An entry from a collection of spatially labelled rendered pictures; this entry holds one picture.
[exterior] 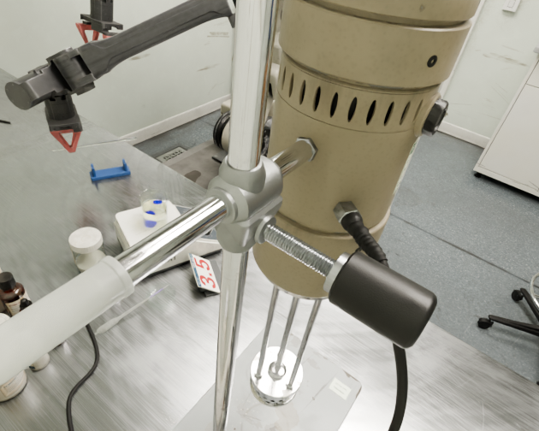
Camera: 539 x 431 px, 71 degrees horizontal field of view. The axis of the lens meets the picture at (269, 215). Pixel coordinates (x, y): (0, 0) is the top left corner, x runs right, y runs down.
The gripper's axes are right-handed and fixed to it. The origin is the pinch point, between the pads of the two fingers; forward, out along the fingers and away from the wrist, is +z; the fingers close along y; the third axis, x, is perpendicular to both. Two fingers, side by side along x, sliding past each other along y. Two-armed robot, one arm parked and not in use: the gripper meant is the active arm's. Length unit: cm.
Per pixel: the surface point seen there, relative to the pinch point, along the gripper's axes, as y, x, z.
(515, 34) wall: -73, 291, 5
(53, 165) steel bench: -9.1, -5.3, 9.5
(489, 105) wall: -67, 293, 55
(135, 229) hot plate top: 32.9, 7.4, 1.2
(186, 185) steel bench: 10.7, 25.1, 10.0
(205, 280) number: 45.7, 17.4, 7.6
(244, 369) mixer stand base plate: 65, 17, 9
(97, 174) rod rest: 0.2, 4.4, 8.7
